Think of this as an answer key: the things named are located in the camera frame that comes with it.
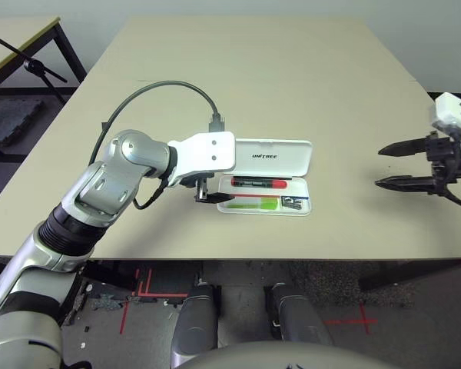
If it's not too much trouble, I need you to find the black foam floor mat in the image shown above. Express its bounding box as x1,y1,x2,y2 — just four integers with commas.
0,95,47,147

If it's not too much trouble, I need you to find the green highlighter pen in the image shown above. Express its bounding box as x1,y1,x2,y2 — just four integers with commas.
226,197,281,211

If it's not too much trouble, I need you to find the black tripod stand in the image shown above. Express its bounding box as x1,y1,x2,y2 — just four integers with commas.
0,28,68,103

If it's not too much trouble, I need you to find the beige side table black frame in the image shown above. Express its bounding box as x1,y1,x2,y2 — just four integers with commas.
0,15,88,91

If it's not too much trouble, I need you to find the black table foot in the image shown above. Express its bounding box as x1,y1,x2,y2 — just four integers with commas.
359,261,446,291
78,261,139,289

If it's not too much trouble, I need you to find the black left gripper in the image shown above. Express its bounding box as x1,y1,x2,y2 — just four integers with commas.
181,175,236,204

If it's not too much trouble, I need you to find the grey robot left leg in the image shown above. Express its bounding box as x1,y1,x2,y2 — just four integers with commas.
171,283,222,366

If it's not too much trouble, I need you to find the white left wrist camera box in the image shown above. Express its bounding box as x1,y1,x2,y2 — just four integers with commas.
167,131,237,188

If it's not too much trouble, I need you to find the grey robot leg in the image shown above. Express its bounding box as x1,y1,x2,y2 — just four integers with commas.
267,282,335,347
171,283,222,366

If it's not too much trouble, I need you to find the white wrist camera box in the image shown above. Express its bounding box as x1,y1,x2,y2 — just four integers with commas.
429,91,461,165
167,131,237,188

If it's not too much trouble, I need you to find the red and black marker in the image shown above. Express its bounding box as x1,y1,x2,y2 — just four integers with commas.
230,176,289,190

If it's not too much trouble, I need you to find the small silver black clip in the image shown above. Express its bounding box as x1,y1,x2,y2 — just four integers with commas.
280,194,310,211

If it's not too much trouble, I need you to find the white plastic pencil case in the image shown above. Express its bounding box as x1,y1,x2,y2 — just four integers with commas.
216,138,314,216

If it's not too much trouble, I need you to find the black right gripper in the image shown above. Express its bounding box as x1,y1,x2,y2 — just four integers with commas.
374,131,461,195

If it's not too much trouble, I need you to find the grey robot torso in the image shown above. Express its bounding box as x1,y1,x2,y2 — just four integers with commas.
172,340,373,369

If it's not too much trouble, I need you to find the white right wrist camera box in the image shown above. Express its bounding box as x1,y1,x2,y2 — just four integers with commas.
429,91,461,165

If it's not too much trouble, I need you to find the grey robot right leg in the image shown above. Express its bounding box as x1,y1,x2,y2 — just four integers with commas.
267,282,335,347

